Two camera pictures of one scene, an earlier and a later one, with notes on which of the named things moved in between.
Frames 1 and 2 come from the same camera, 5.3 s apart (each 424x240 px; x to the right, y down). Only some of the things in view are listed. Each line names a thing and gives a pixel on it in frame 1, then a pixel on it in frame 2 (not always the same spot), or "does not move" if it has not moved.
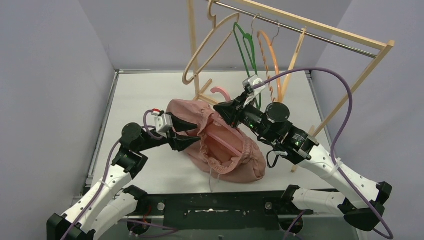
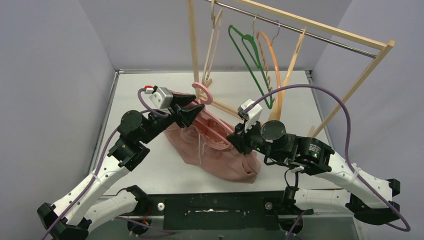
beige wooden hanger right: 302,38 does not move
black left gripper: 169,133 to 174,110
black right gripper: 233,111 to 240,139
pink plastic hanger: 227,96 to 204,103
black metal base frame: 268,211 does not move
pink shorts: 225,151 does not move
